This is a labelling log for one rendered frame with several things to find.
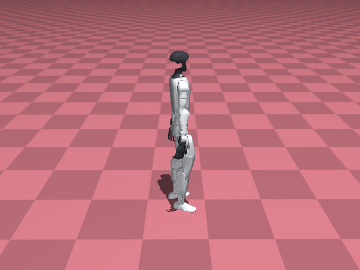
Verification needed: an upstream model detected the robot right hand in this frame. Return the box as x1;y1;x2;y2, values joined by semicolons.
172;136;187;159

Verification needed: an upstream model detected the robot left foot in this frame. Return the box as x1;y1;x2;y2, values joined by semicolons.
168;192;190;199

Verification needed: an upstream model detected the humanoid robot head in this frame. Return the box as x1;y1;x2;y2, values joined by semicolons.
169;51;189;79

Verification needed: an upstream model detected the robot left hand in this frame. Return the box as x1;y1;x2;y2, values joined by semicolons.
168;118;175;142

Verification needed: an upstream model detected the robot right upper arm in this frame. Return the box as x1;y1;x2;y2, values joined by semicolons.
177;81;190;116

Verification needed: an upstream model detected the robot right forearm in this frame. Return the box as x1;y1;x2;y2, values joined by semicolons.
178;110;189;142

